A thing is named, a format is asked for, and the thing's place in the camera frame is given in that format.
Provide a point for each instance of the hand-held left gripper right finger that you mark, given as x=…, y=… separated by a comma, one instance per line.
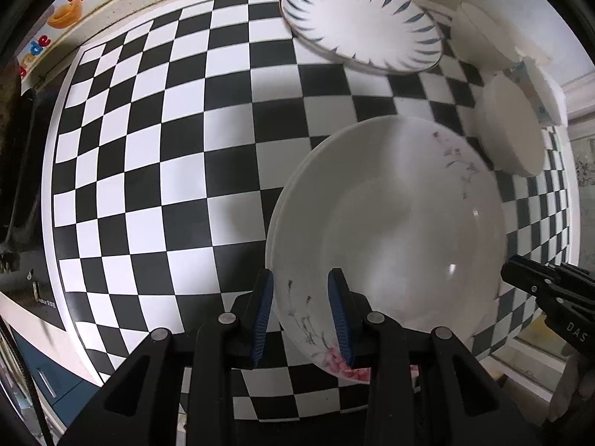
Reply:
x=340, y=320

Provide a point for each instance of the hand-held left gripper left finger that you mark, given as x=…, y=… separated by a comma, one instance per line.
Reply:
x=263, y=320

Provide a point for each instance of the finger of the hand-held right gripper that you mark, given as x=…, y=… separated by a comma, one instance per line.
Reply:
x=525, y=273

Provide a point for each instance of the white plate pink flowers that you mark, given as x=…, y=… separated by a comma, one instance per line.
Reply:
x=395, y=223

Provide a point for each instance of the white floral bowl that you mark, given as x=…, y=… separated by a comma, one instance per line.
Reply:
x=511, y=125

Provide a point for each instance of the white bowl blue rim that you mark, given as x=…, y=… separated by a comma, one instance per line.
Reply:
x=548, y=88

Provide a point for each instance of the person's right hand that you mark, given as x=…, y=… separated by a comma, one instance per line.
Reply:
x=563, y=390

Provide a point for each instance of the checkered tablecloth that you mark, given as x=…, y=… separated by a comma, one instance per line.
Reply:
x=162, y=148

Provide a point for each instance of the blue cabinet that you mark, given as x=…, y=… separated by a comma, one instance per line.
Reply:
x=51, y=371

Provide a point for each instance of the dark appliance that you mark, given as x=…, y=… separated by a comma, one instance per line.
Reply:
x=21, y=172

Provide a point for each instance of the white plate blue leaf pattern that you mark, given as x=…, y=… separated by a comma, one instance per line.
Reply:
x=362, y=23

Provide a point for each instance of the coloured letters wall sticker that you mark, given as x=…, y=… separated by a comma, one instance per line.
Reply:
x=35, y=53

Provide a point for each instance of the peach slice wall sticker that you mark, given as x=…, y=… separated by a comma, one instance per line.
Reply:
x=65, y=14

